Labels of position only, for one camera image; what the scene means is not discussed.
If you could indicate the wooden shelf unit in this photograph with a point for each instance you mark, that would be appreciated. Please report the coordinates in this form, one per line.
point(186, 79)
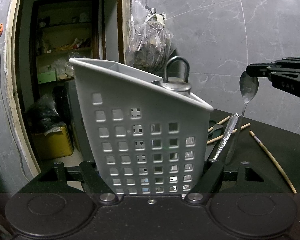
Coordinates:
point(65, 26)

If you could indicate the wooden door frame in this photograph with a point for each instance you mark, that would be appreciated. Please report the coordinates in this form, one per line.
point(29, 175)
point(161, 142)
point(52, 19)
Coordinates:
point(127, 10)

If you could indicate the metal weight with loop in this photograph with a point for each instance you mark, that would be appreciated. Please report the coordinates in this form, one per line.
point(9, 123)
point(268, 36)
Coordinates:
point(176, 86)

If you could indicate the purple-banded wooden chopstick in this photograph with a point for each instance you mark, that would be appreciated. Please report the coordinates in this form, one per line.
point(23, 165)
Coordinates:
point(272, 160)

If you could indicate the black plastic bag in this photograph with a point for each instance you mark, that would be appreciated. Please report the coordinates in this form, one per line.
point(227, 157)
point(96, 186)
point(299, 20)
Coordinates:
point(42, 115)

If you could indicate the wall faucet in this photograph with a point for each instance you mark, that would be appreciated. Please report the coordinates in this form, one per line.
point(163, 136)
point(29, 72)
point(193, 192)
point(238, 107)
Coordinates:
point(153, 11)

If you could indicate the white plastic bag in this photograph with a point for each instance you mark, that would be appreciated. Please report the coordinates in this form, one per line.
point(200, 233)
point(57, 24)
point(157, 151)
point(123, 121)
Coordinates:
point(65, 68)

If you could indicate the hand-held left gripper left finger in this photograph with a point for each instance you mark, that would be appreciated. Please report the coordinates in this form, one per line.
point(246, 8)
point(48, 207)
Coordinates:
point(90, 172)

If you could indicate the metal spoon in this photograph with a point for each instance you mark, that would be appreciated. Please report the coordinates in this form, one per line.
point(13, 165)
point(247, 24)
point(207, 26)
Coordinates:
point(248, 90)

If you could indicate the white perforated utensil basket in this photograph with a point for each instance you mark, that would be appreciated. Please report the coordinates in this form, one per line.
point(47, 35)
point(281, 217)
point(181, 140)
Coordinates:
point(120, 92)

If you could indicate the green box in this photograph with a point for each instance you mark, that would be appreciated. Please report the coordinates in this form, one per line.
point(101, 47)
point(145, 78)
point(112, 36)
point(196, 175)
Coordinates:
point(47, 77)

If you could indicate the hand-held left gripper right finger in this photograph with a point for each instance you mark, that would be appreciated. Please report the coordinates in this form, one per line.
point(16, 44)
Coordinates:
point(212, 172)

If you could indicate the yellow box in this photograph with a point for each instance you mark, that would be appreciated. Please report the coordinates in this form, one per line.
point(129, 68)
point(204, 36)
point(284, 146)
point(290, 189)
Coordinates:
point(52, 145)

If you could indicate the clear hanging plastic bag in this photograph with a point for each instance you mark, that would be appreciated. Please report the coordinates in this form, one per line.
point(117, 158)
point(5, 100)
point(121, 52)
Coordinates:
point(145, 45)

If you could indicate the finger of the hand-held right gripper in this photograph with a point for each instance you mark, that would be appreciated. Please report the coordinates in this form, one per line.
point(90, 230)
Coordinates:
point(295, 85)
point(260, 69)

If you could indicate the grey cabinet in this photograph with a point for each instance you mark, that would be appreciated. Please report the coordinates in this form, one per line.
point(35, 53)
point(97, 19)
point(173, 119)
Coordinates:
point(67, 105)

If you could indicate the plain wooden chopstick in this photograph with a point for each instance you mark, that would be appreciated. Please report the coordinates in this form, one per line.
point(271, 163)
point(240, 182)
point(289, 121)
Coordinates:
point(242, 127)
point(223, 121)

